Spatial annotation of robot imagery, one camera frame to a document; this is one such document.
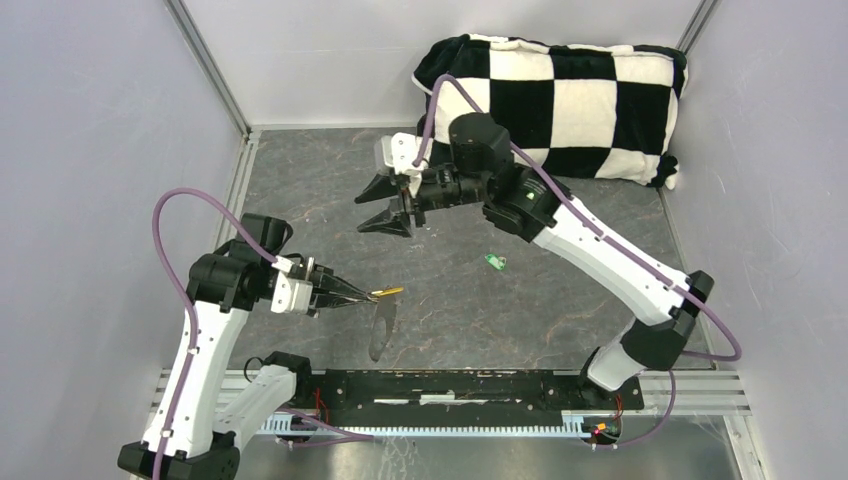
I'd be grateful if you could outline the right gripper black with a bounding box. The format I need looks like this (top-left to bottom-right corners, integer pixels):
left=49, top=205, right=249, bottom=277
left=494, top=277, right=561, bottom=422
left=356, top=164, right=490, bottom=239

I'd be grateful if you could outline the yellow key tag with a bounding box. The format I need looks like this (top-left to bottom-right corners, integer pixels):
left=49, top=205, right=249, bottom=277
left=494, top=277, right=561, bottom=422
left=369, top=287, right=405, bottom=298

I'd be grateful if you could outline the green key tag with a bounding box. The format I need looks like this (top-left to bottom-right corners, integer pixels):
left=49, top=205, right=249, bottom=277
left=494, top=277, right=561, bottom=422
left=485, top=254, right=507, bottom=271

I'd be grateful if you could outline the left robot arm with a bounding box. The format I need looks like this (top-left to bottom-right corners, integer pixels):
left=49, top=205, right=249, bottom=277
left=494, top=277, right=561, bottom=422
left=117, top=213, right=377, bottom=479

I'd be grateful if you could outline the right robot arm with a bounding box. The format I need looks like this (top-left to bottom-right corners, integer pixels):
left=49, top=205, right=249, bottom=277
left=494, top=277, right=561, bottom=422
left=355, top=113, right=714, bottom=408

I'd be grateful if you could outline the left base circuit board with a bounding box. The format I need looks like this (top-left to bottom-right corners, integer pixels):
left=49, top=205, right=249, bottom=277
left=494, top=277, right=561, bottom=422
left=289, top=414, right=321, bottom=434

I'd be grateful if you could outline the base circuit board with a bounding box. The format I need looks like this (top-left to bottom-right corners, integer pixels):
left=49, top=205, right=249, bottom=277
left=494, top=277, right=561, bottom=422
left=582, top=420, right=622, bottom=443
left=289, top=414, right=321, bottom=434

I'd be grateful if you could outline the black white checkered pillow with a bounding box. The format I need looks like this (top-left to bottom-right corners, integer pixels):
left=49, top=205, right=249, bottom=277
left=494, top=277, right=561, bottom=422
left=412, top=34, right=688, bottom=190

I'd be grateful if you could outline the right base circuit board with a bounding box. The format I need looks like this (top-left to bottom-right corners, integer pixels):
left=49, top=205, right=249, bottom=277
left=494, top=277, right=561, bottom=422
left=582, top=420, right=622, bottom=443

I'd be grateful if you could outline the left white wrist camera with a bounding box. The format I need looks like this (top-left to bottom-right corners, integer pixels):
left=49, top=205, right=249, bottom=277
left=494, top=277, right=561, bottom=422
left=270, top=256, right=313, bottom=314

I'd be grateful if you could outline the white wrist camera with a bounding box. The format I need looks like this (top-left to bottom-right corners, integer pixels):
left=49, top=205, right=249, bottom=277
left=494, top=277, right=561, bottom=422
left=374, top=133, right=433, bottom=198
left=270, top=256, right=313, bottom=314

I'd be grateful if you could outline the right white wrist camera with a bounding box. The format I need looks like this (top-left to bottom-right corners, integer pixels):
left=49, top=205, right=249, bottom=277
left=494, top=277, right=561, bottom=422
left=374, top=133, right=433, bottom=198

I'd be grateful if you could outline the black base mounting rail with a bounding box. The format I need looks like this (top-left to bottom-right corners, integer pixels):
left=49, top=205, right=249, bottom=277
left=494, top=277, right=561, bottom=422
left=288, top=370, right=645, bottom=428

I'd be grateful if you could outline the white toothed cable strip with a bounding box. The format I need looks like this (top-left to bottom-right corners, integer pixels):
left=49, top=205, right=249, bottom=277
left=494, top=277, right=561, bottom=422
left=256, top=413, right=590, bottom=439

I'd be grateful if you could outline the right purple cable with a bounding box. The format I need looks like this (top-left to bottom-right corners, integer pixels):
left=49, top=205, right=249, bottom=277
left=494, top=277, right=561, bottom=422
left=413, top=73, right=743, bottom=450

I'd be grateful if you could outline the aluminium frame rail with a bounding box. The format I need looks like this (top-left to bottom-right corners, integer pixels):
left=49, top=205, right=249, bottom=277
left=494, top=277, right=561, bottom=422
left=149, top=369, right=752, bottom=417

